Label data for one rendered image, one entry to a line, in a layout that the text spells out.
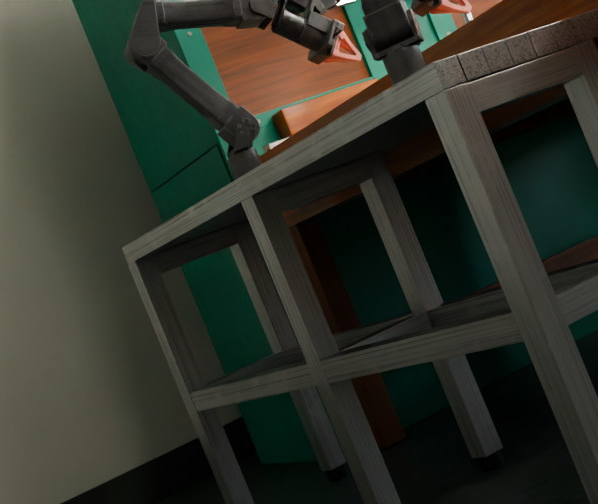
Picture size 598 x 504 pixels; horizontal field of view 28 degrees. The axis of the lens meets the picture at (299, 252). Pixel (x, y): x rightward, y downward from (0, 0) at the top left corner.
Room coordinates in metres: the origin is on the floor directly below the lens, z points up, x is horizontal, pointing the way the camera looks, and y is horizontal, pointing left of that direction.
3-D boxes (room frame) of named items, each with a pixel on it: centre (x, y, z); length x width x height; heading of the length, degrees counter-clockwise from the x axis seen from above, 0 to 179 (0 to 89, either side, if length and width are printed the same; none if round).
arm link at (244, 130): (2.43, 0.02, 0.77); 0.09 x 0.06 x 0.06; 16
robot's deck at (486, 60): (2.29, -0.34, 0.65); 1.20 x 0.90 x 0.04; 31
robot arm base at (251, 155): (2.42, 0.03, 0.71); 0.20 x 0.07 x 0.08; 31
